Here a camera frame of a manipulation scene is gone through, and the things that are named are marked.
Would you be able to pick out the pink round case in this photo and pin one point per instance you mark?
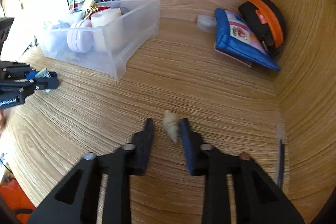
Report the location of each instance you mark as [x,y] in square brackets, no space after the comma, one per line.
[78,37]

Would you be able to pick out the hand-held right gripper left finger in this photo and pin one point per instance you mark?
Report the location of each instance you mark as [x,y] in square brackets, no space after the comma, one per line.
[147,140]

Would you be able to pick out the cream candle jar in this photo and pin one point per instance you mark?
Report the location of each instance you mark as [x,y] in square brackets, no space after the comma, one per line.
[107,29]

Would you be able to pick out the green small packet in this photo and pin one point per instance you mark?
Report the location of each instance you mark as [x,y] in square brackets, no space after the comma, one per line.
[42,73]

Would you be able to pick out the clear plastic drawer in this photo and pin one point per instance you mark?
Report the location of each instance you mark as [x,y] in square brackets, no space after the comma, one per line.
[131,37]

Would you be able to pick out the black orange zip case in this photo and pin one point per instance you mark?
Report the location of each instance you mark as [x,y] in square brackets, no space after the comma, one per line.
[252,11]

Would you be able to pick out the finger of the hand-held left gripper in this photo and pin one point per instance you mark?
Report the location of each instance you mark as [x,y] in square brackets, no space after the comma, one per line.
[30,74]
[44,85]

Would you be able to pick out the white cloth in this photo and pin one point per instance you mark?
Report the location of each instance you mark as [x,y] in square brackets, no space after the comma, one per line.
[76,16]

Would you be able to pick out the gold foil packet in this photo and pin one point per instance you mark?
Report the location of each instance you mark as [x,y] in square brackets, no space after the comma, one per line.
[90,5]

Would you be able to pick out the person's orange clothing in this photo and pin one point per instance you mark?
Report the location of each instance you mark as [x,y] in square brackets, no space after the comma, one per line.
[13,195]

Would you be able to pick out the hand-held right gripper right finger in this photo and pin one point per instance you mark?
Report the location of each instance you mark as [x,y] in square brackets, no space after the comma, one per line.
[187,150]

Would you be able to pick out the fruit print packet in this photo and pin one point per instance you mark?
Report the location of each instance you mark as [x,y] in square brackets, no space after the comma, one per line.
[71,3]

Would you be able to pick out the beige spiral seashell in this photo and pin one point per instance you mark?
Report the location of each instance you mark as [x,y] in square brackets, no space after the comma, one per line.
[170,124]

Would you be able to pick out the red velvet pouch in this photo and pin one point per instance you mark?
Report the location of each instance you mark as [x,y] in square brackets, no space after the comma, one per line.
[103,8]

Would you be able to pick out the blue printed pouch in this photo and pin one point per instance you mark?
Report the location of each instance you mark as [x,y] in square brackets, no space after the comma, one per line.
[228,40]

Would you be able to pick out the wooden desktop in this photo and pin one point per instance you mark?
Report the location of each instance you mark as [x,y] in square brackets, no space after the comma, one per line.
[183,82]

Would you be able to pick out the white paper bag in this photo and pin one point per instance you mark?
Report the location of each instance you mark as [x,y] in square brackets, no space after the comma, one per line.
[52,3]

